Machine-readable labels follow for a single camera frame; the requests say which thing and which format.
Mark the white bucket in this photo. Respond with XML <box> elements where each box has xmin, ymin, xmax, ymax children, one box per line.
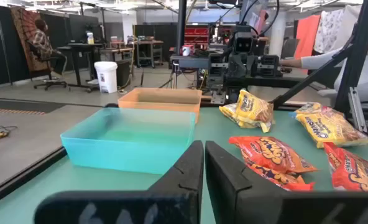
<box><xmin>93</xmin><ymin>60</ymin><xmax>119</xmax><ymax>95</ymax></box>

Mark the orange plastic bin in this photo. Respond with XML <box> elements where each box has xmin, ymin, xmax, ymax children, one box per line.
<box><xmin>117</xmin><ymin>87</ymin><xmax>203</xmax><ymax>124</ymax></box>

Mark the black vertical post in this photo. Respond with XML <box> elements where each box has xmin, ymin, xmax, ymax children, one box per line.
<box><xmin>175</xmin><ymin>0</ymin><xmax>188</xmax><ymax>56</ymax></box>

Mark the blue-edged beef ramen pack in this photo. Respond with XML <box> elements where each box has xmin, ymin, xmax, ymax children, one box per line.
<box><xmin>288</xmin><ymin>101</ymin><xmax>348</xmax><ymax>123</ymax></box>

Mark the black floor mat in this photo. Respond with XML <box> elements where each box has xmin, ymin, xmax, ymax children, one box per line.
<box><xmin>0</xmin><ymin>99</ymin><xmax>67</xmax><ymax>115</ymax></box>

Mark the person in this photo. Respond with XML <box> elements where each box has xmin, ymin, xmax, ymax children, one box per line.
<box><xmin>31</xmin><ymin>18</ymin><xmax>67</xmax><ymax>75</ymax></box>
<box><xmin>279</xmin><ymin>11</ymin><xmax>368</xmax><ymax>106</ymax></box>

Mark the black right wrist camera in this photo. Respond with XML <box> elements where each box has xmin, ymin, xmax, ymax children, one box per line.
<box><xmin>233</xmin><ymin>32</ymin><xmax>255</xmax><ymax>54</ymax></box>

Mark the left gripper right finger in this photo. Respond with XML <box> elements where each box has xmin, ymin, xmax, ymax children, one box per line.
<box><xmin>205</xmin><ymin>140</ymin><xmax>368</xmax><ymax>224</ymax></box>

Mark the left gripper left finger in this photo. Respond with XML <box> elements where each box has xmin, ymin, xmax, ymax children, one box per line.
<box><xmin>34</xmin><ymin>140</ymin><xmax>205</xmax><ymax>224</ymax></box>

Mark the green table mat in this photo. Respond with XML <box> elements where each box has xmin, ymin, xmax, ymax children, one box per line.
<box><xmin>0</xmin><ymin>107</ymin><xmax>368</xmax><ymax>224</ymax></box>

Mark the teal plastic bin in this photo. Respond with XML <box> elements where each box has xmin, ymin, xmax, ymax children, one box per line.
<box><xmin>60</xmin><ymin>107</ymin><xmax>197</xmax><ymax>175</ymax></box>

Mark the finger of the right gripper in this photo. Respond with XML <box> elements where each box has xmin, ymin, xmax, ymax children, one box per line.
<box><xmin>246</xmin><ymin>57</ymin><xmax>259</xmax><ymax>78</ymax></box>
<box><xmin>229</xmin><ymin>57</ymin><xmax>247</xmax><ymax>79</ymax></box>

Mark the red and white mug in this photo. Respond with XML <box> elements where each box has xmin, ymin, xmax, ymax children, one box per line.
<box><xmin>181</xmin><ymin>44</ymin><xmax>195</xmax><ymax>57</ymax></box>

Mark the silver aluminium bracket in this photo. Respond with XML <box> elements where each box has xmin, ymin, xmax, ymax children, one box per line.
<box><xmin>347</xmin><ymin>86</ymin><xmax>368</xmax><ymax>134</ymax></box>

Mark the wooden top workbench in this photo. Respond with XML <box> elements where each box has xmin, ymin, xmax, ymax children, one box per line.
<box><xmin>133</xmin><ymin>39</ymin><xmax>165</xmax><ymax>68</ymax></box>

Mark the yellow creamy chicken ramen pack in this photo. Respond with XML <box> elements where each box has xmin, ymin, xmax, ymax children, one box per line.
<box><xmin>295</xmin><ymin>111</ymin><xmax>368</xmax><ymax>149</ymax></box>
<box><xmin>218</xmin><ymin>103</ymin><xmax>246</xmax><ymax>129</ymax></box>
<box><xmin>234</xmin><ymin>89</ymin><xmax>275</xmax><ymax>134</ymax></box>

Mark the black side table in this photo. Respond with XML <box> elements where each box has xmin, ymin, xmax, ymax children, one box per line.
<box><xmin>170</xmin><ymin>54</ymin><xmax>306</xmax><ymax>91</ymax></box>

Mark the white patterned hanging cloth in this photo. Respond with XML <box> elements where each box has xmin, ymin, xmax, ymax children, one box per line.
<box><xmin>313</xmin><ymin>8</ymin><xmax>346</xmax><ymax>54</ymax></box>

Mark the yellow floor cable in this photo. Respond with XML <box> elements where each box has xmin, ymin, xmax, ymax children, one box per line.
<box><xmin>0</xmin><ymin>123</ymin><xmax>19</xmax><ymax>147</ymax></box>

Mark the orange patterned tapestry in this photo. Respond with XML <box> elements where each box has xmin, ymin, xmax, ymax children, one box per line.
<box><xmin>9</xmin><ymin>6</ymin><xmax>50</xmax><ymax>73</ymax></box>

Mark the person's hand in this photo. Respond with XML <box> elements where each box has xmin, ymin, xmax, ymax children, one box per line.
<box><xmin>279</xmin><ymin>58</ymin><xmax>303</xmax><ymax>68</ymax></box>

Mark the red storage rack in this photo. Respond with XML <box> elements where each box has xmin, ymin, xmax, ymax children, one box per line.
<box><xmin>183</xmin><ymin>26</ymin><xmax>210</xmax><ymax>45</ymax></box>

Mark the orange hanging cloth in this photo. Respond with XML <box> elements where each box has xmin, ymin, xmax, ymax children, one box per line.
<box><xmin>293</xmin><ymin>14</ymin><xmax>322</xmax><ymax>60</ymax></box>

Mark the black desk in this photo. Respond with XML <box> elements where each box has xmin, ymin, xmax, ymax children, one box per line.
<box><xmin>56</xmin><ymin>42</ymin><xmax>106</xmax><ymax>93</ymax></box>

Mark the black trash bin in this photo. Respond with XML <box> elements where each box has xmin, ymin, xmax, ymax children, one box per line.
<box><xmin>115</xmin><ymin>58</ymin><xmax>132</xmax><ymax>88</ymax></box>

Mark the black office chair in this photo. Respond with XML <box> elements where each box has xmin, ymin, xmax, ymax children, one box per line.
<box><xmin>26</xmin><ymin>40</ymin><xmax>69</xmax><ymax>91</ymax></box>

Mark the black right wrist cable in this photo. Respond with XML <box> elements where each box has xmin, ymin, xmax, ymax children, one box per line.
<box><xmin>239</xmin><ymin>0</ymin><xmax>281</xmax><ymax>37</ymax></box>

